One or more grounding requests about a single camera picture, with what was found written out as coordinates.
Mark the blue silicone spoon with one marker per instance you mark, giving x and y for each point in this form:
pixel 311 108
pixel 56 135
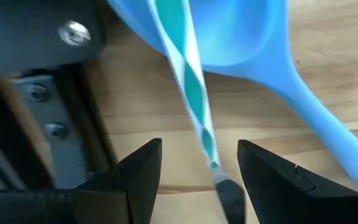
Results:
pixel 238 37

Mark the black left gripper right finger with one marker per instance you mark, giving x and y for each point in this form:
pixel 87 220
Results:
pixel 290 199

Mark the teal white patterned knife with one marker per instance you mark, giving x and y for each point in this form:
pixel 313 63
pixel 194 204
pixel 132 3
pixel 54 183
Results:
pixel 194 90

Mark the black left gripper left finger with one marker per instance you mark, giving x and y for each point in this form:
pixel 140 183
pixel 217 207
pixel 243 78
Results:
pixel 104 205

